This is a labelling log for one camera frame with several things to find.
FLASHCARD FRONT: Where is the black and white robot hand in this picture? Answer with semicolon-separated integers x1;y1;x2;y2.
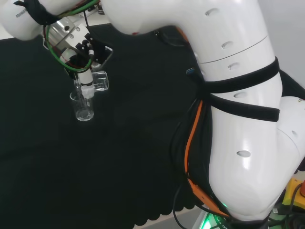
42;18;114;99

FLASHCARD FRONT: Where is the small clear glass beaker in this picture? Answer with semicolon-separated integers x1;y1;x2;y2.
69;92;95;122

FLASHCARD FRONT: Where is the black bench cloth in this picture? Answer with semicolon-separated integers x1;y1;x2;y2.
0;23;305;228

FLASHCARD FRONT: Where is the yellow stop button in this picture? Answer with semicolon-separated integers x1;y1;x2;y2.
282;177;305;213

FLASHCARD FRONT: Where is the green cable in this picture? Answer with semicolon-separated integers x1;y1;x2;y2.
44;0;101;73

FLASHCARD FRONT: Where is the orange cable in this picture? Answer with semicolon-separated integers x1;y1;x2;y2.
184;100;230;218

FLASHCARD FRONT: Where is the black cable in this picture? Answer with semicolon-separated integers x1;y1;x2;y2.
170;99;203;229

